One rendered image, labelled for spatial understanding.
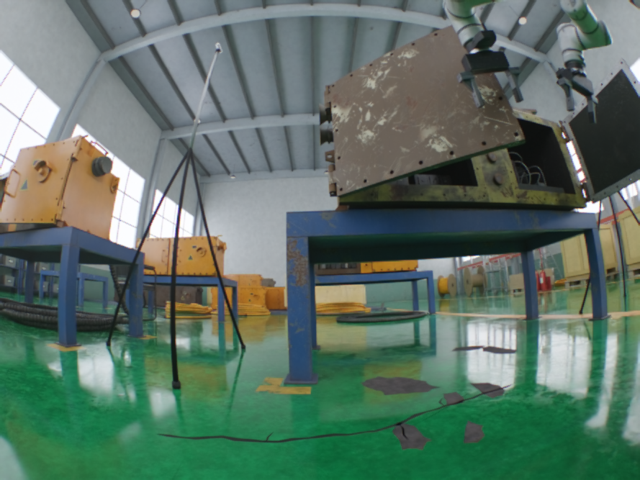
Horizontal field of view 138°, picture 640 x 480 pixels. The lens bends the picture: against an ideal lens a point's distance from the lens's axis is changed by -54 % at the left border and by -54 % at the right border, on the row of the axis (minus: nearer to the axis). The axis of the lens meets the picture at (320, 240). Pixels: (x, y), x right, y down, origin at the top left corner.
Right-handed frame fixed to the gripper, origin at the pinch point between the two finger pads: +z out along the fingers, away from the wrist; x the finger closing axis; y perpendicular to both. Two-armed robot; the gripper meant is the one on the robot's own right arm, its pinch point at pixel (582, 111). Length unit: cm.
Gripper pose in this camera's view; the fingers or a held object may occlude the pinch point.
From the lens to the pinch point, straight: 104.8
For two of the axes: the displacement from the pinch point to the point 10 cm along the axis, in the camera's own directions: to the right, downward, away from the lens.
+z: -0.8, 9.8, 1.9
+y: -0.4, 1.8, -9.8
